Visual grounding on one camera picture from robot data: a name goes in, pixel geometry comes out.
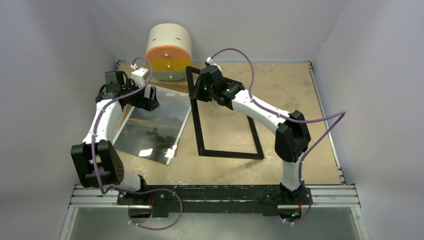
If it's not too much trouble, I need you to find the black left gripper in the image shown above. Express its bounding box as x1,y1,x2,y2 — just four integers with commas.
121,78,159,111

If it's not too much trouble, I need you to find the wooden picture frame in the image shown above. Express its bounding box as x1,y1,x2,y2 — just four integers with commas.
185,66,265,160

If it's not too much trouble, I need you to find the mountain landscape photo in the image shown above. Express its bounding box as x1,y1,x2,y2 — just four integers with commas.
112,84,193,166

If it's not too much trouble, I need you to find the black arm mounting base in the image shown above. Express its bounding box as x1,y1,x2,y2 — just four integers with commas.
117,184,313,220

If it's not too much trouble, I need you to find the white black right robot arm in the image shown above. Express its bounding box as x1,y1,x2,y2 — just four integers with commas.
185,65,311,204

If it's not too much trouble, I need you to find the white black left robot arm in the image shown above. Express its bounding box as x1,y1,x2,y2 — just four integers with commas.
70,67,160,205

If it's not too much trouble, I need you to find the brown cardboard backing board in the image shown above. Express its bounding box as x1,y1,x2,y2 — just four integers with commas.
123,82,190,121

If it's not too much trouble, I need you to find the round pastel drawer cabinet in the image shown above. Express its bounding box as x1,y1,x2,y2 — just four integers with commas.
145,23,193,82

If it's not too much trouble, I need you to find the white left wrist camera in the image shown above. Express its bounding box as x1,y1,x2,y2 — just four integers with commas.
130,67,149,88

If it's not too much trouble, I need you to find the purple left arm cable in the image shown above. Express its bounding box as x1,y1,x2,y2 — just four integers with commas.
91,57,184,232

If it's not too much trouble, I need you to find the aluminium rail frame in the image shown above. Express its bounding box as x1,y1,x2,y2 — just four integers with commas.
59,63,369,240

